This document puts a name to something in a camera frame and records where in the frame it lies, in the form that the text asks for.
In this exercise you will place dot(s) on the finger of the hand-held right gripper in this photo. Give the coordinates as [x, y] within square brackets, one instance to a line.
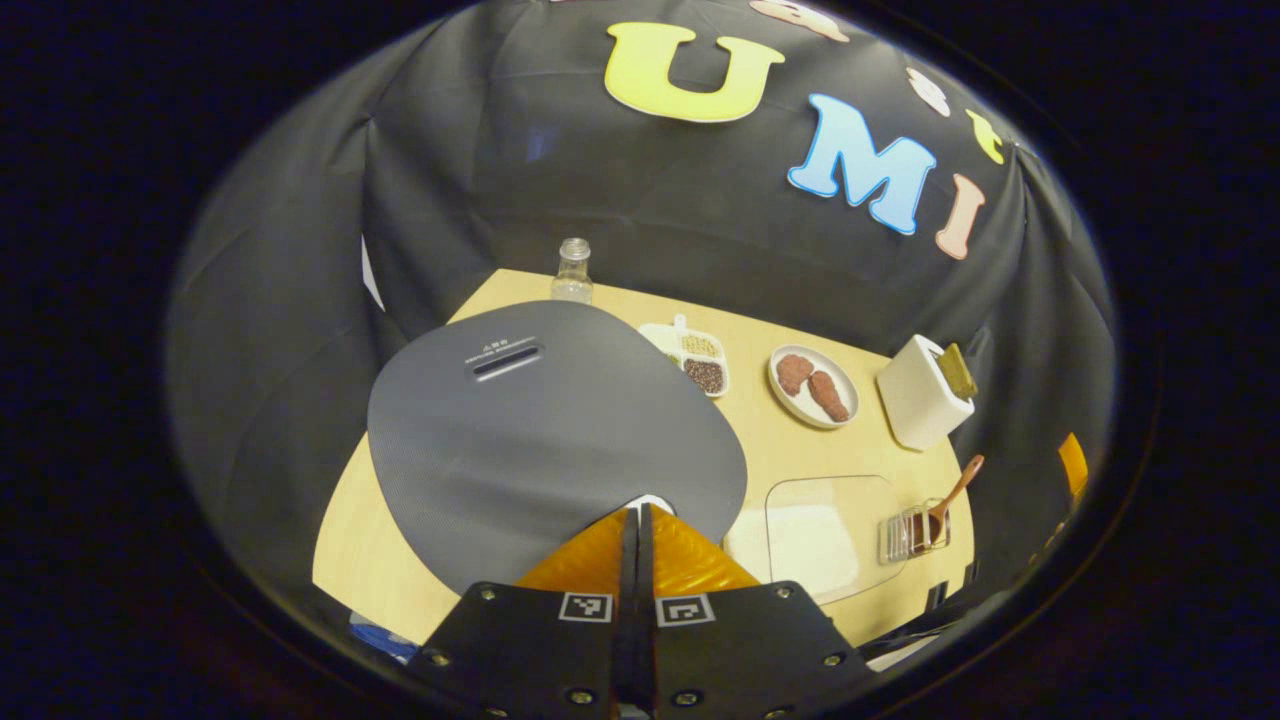
[1074, 465]

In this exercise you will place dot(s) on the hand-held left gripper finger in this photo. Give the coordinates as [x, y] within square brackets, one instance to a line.
[647, 570]
[630, 570]

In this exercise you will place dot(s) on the brown wooden spoon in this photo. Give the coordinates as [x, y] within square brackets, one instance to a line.
[950, 495]

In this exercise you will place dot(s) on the grey rice cooker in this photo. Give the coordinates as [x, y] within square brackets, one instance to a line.
[540, 440]

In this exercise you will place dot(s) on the white rice box clear lid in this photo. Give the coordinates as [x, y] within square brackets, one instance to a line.
[810, 540]

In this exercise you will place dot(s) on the clear chopstick holder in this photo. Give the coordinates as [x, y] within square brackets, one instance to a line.
[895, 538]

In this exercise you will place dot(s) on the brown toast slice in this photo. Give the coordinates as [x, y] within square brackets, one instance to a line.
[957, 372]

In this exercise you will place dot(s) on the white toaster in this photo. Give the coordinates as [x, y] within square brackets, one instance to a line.
[915, 400]

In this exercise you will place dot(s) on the white divided grain dish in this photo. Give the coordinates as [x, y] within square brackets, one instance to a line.
[700, 360]

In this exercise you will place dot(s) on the white oval plate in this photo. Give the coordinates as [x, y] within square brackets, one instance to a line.
[850, 395]

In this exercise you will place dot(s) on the brown meat piece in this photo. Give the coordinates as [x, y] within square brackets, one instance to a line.
[794, 373]
[829, 396]

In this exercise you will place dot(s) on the blue cloth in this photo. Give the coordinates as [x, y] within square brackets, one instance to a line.
[385, 640]

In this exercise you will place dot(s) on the small glass bottle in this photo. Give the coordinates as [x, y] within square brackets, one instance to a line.
[572, 272]

